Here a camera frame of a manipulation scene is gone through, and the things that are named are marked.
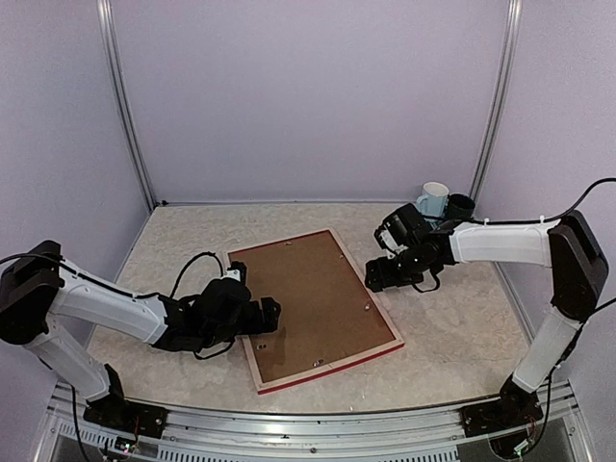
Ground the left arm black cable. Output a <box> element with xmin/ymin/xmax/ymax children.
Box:
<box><xmin>170</xmin><ymin>251</ymin><xmax>227</xmax><ymax>299</ymax></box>

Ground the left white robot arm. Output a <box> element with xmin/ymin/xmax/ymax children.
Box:
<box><xmin>1</xmin><ymin>241</ymin><xmax>281</xmax><ymax>428</ymax></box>

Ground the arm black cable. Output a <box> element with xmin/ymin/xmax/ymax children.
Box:
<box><xmin>480</xmin><ymin>177</ymin><xmax>616</xmax><ymax>314</ymax></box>
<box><xmin>170</xmin><ymin>251</ymin><xmax>227</xmax><ymax>299</ymax></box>

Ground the aluminium front rail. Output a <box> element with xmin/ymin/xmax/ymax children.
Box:
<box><xmin>33</xmin><ymin>379</ymin><xmax>593</xmax><ymax>462</ymax></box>

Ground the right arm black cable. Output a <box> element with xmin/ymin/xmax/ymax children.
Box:
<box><xmin>480</xmin><ymin>177</ymin><xmax>616</xmax><ymax>314</ymax></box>

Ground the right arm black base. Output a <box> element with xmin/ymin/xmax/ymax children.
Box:
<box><xmin>460</xmin><ymin>375</ymin><xmax>544</xmax><ymax>438</ymax></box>

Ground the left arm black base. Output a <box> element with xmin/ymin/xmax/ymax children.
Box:
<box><xmin>83</xmin><ymin>364</ymin><xmax>168</xmax><ymax>439</ymax></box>

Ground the aluminium corner post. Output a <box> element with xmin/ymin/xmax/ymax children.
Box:
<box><xmin>470</xmin><ymin>0</ymin><xmax>523</xmax><ymax>202</ymax></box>
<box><xmin>96</xmin><ymin>0</ymin><xmax>158</xmax><ymax>213</ymax></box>

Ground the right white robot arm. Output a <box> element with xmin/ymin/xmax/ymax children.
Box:
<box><xmin>365</xmin><ymin>204</ymin><xmax>609</xmax><ymax>427</ymax></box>

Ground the wooden red picture frame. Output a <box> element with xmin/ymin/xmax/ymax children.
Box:
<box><xmin>224</xmin><ymin>228</ymin><xmax>406</xmax><ymax>396</ymax></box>

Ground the right aluminium corner post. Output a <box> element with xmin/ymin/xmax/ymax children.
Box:
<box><xmin>470</xmin><ymin>0</ymin><xmax>523</xmax><ymax>202</ymax></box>

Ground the brown backing board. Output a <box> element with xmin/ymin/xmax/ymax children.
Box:
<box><xmin>228</xmin><ymin>232</ymin><xmax>399</xmax><ymax>384</ymax></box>

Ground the left aluminium corner post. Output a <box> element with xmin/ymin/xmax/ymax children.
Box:
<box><xmin>96</xmin><ymin>0</ymin><xmax>158</xmax><ymax>213</ymax></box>

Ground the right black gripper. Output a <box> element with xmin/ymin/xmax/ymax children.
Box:
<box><xmin>364</xmin><ymin>244</ymin><xmax>434</xmax><ymax>293</ymax></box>

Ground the dark green mug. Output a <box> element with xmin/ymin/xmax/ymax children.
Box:
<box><xmin>444</xmin><ymin>193</ymin><xmax>475</xmax><ymax>221</ymax></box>

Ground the light blue mug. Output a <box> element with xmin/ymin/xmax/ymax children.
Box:
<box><xmin>416</xmin><ymin>182</ymin><xmax>449</xmax><ymax>218</ymax></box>

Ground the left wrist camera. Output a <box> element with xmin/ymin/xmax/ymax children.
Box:
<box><xmin>224</xmin><ymin>261</ymin><xmax>247</xmax><ymax>285</ymax></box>

